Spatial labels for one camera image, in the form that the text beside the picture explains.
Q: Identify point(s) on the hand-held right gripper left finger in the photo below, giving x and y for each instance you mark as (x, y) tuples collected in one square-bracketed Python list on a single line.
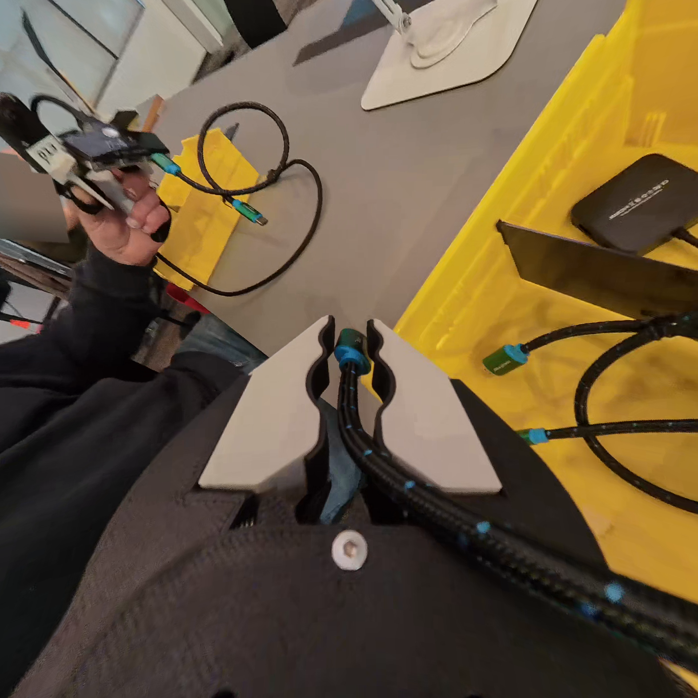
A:
[(262, 431)]

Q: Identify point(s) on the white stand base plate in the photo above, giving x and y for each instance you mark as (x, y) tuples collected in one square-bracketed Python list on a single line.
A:
[(452, 60)]

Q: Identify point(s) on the person's legs blue jeans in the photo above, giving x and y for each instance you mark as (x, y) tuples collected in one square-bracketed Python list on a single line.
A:
[(218, 343)]

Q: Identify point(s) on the black HDMI switch box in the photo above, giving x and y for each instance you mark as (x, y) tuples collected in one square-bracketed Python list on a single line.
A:
[(109, 144)]

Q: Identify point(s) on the person's left hand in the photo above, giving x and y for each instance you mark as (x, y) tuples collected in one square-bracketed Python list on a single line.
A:
[(125, 234)]

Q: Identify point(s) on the black office chair back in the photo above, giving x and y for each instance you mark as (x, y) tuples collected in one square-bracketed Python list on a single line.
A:
[(256, 22)]

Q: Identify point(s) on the black bin divider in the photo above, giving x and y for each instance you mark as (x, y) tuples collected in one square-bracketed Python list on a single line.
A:
[(600, 272)]

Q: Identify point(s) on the person's left forearm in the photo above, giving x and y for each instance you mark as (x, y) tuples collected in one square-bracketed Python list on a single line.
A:
[(98, 327)]

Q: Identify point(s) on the black hub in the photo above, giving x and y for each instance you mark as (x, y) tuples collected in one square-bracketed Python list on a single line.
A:
[(632, 207)]

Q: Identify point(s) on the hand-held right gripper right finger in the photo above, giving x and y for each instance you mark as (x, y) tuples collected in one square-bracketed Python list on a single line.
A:
[(436, 431)]

